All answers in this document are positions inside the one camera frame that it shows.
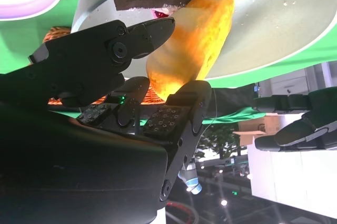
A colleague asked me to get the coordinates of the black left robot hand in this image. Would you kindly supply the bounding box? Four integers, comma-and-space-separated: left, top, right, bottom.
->
252, 87, 337, 152

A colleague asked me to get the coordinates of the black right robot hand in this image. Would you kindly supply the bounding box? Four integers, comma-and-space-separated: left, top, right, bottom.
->
0, 16, 213, 224

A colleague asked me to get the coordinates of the grey round bowl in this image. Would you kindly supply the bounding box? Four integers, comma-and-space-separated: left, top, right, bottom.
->
71, 0, 337, 80

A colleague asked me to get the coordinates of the long orange bread loaf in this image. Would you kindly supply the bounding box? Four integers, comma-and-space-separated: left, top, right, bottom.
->
146, 0, 235, 100

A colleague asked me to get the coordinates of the orange wicker basket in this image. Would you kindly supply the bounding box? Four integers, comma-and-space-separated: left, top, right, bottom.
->
42, 26, 169, 107

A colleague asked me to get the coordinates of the pink cake with cherry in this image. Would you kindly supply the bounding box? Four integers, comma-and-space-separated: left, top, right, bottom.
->
152, 7, 177, 20

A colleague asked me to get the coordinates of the brown cardboard box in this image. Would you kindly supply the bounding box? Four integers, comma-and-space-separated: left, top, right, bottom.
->
233, 116, 281, 147

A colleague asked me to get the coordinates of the black backdrop curtain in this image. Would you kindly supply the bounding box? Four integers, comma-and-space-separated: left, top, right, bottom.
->
205, 84, 257, 119

